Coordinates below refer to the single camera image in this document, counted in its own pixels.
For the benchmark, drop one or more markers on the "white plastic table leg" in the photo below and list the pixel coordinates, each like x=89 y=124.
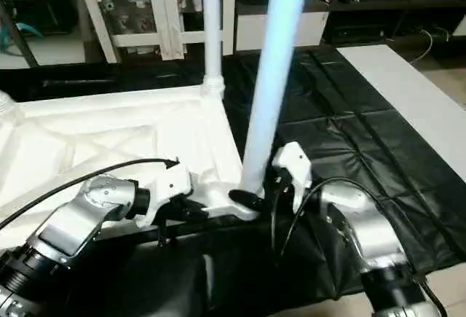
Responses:
x=5 y=102
x=213 y=22
x=269 y=76

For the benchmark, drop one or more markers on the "white plastic table top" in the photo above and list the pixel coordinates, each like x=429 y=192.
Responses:
x=91 y=131

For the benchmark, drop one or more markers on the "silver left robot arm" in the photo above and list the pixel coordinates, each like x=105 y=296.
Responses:
x=65 y=222

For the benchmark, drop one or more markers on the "black work mat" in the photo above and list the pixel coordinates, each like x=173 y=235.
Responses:
x=364 y=142

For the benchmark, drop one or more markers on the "white flat board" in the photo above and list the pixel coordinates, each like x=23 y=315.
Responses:
x=400 y=87

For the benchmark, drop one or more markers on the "white drawer cabinet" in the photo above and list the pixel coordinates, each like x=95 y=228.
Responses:
x=316 y=25

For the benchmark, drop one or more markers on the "white glass door cabinet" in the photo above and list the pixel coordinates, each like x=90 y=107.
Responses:
x=171 y=36

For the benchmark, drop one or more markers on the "black low desk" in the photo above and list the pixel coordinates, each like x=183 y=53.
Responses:
x=382 y=18

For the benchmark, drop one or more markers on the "grey pole stand blue brackets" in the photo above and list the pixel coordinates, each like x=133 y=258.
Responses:
x=25 y=45

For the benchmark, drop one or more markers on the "black storage unit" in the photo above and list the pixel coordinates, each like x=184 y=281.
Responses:
x=54 y=11

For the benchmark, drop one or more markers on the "white side cabinet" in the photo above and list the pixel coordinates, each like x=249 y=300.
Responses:
x=459 y=25

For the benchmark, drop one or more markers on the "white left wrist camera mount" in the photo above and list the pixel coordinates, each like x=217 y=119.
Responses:
x=171 y=186

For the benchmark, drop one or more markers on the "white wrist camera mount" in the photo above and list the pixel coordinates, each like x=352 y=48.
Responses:
x=171 y=186
x=296 y=164

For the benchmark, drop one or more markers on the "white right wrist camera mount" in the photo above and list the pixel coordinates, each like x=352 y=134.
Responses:
x=296 y=164

